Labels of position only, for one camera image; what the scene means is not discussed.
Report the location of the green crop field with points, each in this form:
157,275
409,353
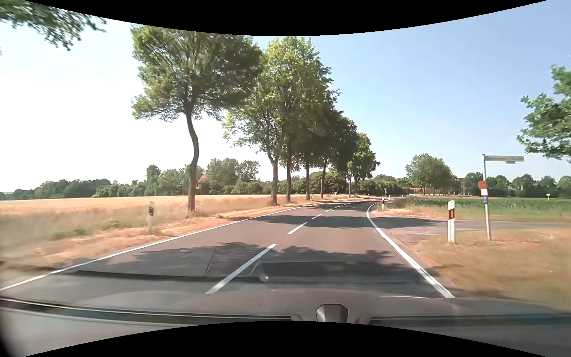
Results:
503,206

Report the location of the row of roadside trees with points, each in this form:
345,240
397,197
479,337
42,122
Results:
290,99

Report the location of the red brick building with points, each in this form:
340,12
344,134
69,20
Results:
202,183

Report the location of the grey asphalt road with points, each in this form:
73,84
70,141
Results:
335,238

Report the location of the group of trees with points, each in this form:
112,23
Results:
429,173

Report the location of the distant wood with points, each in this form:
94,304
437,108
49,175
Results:
117,187

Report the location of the car's own bonnet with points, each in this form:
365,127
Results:
166,307

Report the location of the road sign on post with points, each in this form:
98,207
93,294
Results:
486,198

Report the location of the yellow grain field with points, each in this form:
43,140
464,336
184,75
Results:
67,208

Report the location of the dry grass verge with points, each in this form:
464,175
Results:
513,263
117,235

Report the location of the leafy tree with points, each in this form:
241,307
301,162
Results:
27,17
570,109

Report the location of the road markings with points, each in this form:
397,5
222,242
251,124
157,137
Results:
240,270

